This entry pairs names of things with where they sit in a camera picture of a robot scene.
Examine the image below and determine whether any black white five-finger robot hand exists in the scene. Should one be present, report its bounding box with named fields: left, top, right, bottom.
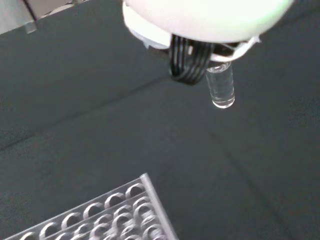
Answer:
left=121, top=0, right=296, bottom=86

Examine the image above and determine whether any clear plastic test tube rack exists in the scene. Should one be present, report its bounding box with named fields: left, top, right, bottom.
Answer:
left=0, top=172, right=180, bottom=240

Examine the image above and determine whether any black bench cloth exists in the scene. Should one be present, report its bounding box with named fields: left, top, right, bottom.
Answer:
left=0, top=0, right=320, bottom=240

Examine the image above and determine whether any clear bench edge clip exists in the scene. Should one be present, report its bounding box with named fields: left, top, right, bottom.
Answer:
left=24, top=21, right=38, bottom=35

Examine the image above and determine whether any black upright pole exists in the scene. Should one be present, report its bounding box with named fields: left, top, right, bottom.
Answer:
left=22, top=0, right=38, bottom=23

